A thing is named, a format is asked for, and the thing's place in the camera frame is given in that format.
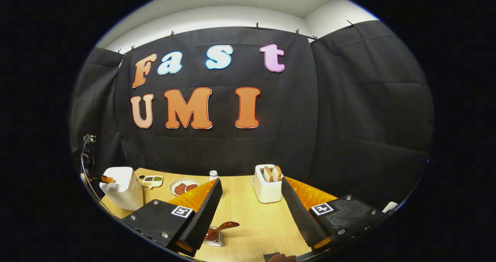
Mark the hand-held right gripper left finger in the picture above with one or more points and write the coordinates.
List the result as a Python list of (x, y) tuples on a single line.
[(204, 215)]

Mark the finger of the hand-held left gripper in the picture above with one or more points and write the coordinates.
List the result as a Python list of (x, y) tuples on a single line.
[(107, 179)]

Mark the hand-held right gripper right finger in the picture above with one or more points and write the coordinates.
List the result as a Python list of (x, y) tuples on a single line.
[(301, 219)]

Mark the brown wooden spoon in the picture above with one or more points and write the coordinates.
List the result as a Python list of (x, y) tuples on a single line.
[(223, 227)]

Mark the white rice cooker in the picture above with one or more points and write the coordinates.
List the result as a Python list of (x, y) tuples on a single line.
[(124, 194)]

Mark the clear chopstick holder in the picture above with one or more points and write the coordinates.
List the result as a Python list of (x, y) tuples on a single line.
[(215, 243)]

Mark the red meat piece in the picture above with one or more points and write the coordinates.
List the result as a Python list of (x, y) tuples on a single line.
[(179, 189), (191, 187)]

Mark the white drink bottle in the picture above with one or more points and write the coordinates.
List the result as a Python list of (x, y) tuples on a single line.
[(213, 174)]

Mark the white toaster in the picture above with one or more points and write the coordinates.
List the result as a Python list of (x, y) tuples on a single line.
[(267, 192)]

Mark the white divided grain dish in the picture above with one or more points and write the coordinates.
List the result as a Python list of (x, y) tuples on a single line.
[(152, 181)]

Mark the white round plate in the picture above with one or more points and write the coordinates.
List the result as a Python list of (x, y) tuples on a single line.
[(172, 184)]

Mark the toast slice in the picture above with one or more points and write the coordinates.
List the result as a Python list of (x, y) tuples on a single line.
[(276, 173), (267, 174)]

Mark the white flat object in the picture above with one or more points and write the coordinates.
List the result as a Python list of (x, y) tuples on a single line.
[(390, 207)]

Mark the black backdrop cloth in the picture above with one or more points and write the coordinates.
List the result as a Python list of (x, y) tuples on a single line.
[(348, 118)]

